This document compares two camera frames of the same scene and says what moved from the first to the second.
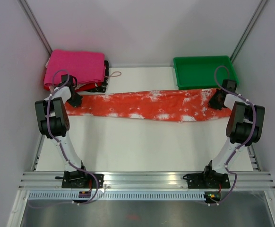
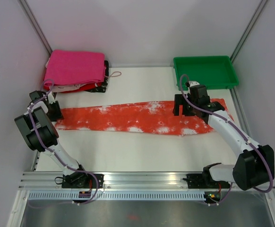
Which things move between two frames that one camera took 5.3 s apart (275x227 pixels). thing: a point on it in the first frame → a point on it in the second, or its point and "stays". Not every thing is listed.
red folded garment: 88,87 stays
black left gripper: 78,101 → 58,116
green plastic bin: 203,72 stays
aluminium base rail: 142,180 stays
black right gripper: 212,103 → 178,101
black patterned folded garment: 102,88 stays
